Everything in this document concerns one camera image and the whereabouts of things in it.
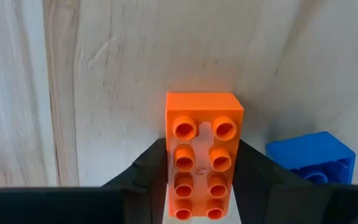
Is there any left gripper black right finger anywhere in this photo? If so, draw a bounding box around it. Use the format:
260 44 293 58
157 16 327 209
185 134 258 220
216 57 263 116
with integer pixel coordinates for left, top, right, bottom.
232 139 358 224

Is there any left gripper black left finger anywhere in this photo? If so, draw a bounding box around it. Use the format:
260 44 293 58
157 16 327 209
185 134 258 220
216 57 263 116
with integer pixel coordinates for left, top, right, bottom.
0 138 169 224

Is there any blue toy block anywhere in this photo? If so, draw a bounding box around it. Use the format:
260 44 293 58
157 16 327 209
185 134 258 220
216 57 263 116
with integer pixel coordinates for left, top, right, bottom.
265 131 356 185

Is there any orange toy block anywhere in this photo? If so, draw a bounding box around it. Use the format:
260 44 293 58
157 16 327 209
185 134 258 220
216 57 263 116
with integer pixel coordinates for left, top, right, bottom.
165 91 245 221

